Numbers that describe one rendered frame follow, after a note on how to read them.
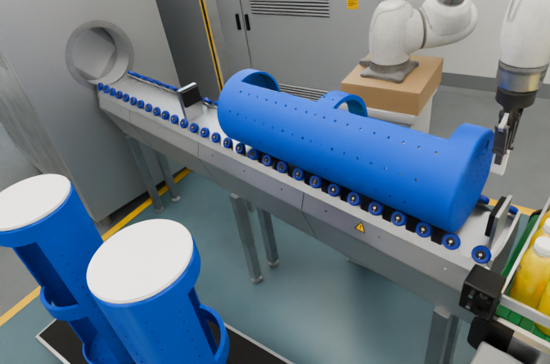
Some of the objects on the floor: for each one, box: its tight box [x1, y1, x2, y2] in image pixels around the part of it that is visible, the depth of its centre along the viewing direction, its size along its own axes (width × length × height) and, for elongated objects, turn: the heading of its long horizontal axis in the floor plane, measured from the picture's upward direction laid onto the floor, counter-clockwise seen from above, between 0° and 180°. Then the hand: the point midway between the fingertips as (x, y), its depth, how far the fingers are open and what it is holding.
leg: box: [443, 315, 462, 364], centre depth 150 cm, size 6×6×63 cm
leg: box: [229, 193, 262, 284], centre depth 202 cm, size 6×6×63 cm
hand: (499, 161), depth 96 cm, fingers closed
